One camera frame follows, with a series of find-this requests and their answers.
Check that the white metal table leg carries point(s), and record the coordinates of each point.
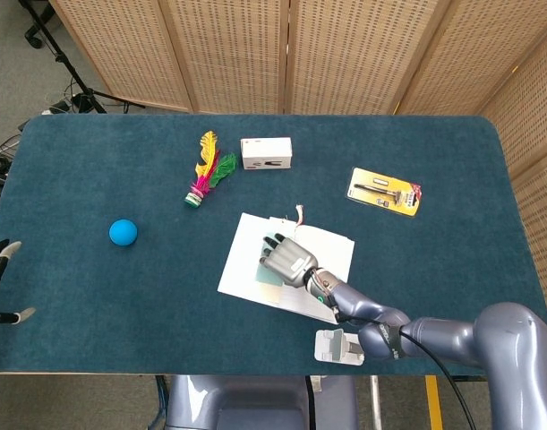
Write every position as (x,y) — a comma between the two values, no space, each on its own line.
(375,403)

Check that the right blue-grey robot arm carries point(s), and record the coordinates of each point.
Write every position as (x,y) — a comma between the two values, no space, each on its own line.
(501,340)

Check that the black tripod stand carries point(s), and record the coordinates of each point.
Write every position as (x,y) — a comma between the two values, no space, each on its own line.
(94,96)

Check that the white stapler box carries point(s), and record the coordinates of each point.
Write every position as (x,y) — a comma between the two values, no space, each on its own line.
(266,152)

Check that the white lined notebook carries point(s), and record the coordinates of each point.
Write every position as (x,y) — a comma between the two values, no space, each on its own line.
(241,264)

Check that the packaged tool on yellow card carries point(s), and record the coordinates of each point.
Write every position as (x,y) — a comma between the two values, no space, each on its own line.
(385,192)

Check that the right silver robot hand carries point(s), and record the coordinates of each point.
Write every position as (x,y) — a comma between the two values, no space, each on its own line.
(291,262)

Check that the white folding phone stand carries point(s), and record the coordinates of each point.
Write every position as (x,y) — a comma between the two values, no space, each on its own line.
(333,347)

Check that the woven folding screen panel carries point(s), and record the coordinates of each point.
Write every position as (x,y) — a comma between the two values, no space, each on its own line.
(474,49)
(541,233)
(532,116)
(353,54)
(228,54)
(130,49)

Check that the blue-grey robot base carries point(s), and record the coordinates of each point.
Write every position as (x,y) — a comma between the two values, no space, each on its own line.
(255,403)

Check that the colourful feather shuttlecock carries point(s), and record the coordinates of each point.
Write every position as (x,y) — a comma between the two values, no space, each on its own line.
(194,198)

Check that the blue foam ball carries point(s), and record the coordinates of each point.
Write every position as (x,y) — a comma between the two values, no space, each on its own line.
(123,232)

